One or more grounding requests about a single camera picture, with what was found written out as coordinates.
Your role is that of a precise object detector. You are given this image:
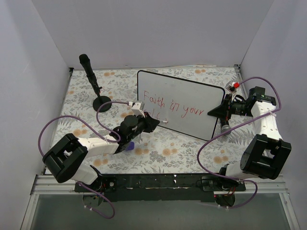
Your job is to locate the purple foam microphone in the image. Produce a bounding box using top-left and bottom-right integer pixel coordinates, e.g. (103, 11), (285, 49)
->
(126, 141), (135, 151)

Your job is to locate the black microphone on stand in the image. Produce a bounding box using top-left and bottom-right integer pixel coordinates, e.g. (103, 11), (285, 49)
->
(79, 54), (101, 95)

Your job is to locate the black silver microphone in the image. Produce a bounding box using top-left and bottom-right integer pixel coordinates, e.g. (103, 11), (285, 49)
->
(220, 119), (231, 136)

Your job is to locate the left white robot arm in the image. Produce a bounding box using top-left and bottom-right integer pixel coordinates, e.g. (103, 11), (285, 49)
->
(42, 112), (160, 192)

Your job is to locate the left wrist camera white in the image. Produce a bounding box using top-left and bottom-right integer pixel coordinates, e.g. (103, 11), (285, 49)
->
(128, 101), (145, 117)

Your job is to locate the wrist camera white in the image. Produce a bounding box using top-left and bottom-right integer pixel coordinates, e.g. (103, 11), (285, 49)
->
(128, 101), (145, 117)
(225, 81), (240, 93)

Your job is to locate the black round microphone stand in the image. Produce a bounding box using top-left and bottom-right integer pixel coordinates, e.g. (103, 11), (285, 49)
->
(93, 86), (112, 113)

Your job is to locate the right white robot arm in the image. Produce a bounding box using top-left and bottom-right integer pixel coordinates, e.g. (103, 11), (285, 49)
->
(201, 86), (292, 191)

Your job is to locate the white whiteboard black frame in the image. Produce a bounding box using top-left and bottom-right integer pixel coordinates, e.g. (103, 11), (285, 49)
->
(137, 70), (225, 141)

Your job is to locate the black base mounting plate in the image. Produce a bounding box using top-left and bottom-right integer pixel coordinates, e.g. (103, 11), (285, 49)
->
(89, 173), (246, 202)

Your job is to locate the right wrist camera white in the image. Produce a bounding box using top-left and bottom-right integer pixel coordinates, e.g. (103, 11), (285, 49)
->
(225, 81), (240, 93)

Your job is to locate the floral patterned table mat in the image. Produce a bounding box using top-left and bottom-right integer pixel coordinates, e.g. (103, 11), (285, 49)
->
(53, 69), (255, 173)

